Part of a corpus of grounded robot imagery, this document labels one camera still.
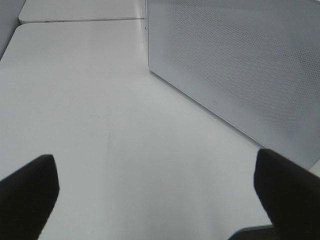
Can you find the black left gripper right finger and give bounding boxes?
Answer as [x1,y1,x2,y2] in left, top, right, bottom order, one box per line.
[253,148,320,240]

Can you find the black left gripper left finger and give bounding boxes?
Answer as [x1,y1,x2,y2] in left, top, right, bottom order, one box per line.
[0,154,60,240]

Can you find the white microwave door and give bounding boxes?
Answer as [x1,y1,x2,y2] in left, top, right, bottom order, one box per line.
[147,0,320,169]

